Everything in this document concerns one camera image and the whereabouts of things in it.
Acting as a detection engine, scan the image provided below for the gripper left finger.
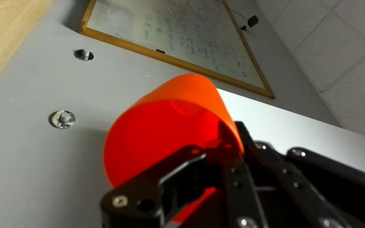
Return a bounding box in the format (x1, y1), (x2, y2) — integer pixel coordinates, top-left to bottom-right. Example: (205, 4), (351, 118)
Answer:
(100, 120), (267, 228)

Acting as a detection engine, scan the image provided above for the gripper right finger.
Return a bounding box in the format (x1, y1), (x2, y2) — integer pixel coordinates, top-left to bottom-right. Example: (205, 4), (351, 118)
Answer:
(235, 122), (365, 228)

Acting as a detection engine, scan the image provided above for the orange plastic cup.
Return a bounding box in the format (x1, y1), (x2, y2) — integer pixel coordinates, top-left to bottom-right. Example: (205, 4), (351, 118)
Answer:
(103, 73), (245, 224)

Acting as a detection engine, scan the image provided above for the white flat panel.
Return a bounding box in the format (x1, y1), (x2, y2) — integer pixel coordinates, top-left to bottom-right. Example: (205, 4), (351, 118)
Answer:
(217, 89), (365, 173)

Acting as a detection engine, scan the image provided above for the wood framed whiteboard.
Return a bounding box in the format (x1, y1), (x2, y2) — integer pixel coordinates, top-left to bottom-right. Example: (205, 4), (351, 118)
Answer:
(80, 0), (276, 99)

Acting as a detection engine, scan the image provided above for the metal wall peg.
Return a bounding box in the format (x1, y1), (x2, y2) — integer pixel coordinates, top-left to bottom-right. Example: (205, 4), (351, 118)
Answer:
(48, 110), (76, 129)
(74, 48), (94, 62)

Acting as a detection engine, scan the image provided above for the black cable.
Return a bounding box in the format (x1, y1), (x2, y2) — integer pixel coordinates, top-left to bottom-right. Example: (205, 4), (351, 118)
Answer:
(217, 0), (249, 21)

